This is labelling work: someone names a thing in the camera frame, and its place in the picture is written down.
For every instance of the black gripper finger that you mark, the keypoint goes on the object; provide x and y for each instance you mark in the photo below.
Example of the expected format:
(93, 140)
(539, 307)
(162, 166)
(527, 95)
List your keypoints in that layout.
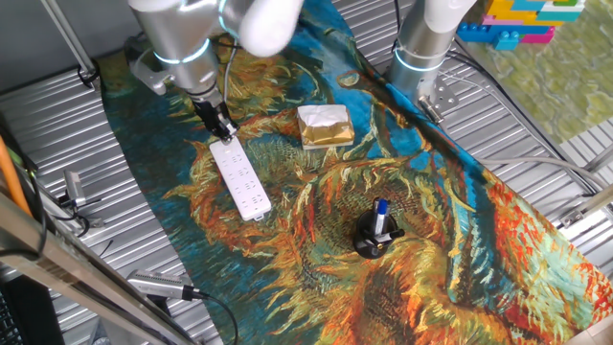
(215, 127)
(230, 128)

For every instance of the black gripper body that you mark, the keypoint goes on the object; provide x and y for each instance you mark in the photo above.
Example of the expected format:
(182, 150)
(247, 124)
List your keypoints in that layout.
(208, 106)

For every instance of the white power strip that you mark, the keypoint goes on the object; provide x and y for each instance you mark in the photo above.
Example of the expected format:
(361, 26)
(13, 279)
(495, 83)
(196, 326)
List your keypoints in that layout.
(241, 178)

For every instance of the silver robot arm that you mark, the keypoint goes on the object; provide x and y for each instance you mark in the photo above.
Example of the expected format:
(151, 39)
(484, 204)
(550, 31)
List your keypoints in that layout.
(182, 29)

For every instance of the gold tissue box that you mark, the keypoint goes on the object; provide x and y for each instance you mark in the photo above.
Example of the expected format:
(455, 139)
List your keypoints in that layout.
(325, 127)

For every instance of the thin silver rod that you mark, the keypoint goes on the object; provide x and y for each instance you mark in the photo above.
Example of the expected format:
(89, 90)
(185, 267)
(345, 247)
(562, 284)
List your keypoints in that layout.
(67, 36)

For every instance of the sunflower painting cloth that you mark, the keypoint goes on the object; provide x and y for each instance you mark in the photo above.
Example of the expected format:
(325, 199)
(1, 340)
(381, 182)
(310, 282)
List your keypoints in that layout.
(287, 287)

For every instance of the blue capped marker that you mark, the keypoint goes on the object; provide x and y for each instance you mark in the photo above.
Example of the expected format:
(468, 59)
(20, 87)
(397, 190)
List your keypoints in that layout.
(381, 215)

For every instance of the black pen holder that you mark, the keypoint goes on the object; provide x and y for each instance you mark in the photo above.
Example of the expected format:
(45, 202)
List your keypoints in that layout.
(369, 244)

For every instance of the black marker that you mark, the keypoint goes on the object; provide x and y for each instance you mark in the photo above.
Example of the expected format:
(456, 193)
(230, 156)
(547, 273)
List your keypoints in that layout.
(390, 235)

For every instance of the orange pole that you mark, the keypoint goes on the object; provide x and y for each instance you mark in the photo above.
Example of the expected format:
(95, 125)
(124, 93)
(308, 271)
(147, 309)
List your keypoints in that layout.
(9, 177)

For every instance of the black monitor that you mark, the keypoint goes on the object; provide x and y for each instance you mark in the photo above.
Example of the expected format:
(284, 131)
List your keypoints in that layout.
(29, 316)

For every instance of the colourful toy brick stack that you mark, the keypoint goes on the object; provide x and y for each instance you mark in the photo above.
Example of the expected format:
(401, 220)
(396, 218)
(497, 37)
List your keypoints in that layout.
(517, 21)

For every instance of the green patterned mat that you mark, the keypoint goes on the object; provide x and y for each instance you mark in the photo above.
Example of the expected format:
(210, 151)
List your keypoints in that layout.
(551, 81)

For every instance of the aluminium profile bar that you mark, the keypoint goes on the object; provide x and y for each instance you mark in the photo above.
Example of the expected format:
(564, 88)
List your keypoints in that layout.
(589, 207)

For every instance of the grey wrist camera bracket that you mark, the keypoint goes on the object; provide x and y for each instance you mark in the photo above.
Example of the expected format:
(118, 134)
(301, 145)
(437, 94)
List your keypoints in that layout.
(146, 72)

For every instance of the small grey camera on mount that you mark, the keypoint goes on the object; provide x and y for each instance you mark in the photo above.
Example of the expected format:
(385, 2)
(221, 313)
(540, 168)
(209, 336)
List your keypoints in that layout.
(75, 188)

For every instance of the long silver depth camera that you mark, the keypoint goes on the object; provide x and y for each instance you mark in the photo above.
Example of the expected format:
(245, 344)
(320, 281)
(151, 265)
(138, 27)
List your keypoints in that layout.
(158, 285)

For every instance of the metal frame beam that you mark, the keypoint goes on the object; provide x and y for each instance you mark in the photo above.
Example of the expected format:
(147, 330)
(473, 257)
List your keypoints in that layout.
(72, 278)

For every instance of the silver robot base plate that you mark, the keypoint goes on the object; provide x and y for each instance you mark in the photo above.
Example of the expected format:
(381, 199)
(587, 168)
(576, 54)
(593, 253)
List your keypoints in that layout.
(440, 98)

